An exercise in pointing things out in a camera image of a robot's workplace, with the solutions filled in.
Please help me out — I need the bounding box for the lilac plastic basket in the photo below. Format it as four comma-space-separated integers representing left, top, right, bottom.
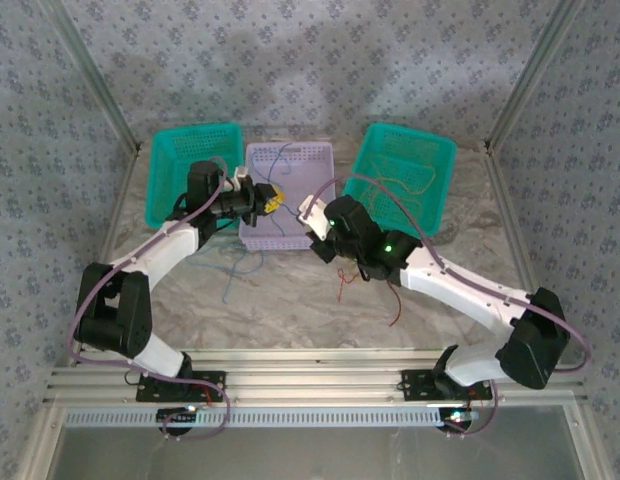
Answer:
238, 141, 336, 251

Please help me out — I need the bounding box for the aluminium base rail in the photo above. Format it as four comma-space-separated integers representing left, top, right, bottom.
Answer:
42, 347, 589, 407

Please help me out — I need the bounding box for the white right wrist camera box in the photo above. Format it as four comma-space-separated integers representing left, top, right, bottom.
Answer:
296, 194, 332, 245

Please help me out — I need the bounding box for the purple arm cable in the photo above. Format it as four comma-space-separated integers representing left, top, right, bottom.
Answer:
67, 155, 232, 444
307, 173, 591, 437

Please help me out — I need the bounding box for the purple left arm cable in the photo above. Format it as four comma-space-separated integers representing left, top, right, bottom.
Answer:
67, 155, 232, 444

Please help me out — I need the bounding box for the grey metal panel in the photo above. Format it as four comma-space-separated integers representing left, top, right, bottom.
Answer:
59, 427, 586, 480

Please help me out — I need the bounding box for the grey slotted cable duct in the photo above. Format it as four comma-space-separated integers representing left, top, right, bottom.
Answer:
63, 405, 479, 429

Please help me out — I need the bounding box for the aluminium corner post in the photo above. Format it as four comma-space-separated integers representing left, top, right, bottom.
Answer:
39, 0, 143, 154
484, 0, 586, 154

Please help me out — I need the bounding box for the blue cable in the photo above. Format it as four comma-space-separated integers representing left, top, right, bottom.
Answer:
272, 207, 304, 244
194, 239, 266, 306
247, 142, 297, 189

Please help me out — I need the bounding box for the aluminium side rail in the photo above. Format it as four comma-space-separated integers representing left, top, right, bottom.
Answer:
484, 144, 562, 365
64, 147, 144, 369

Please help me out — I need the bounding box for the red cable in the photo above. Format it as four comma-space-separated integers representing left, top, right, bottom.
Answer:
387, 280, 405, 329
337, 267, 361, 304

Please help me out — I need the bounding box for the small electronics board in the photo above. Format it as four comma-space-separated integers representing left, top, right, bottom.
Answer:
438, 407, 479, 435
156, 407, 200, 436

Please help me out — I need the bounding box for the teal plastic basket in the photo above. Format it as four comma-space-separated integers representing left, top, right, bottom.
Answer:
149, 122, 245, 232
341, 122, 459, 237

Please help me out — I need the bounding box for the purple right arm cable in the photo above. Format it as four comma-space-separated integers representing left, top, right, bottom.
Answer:
307, 173, 591, 437

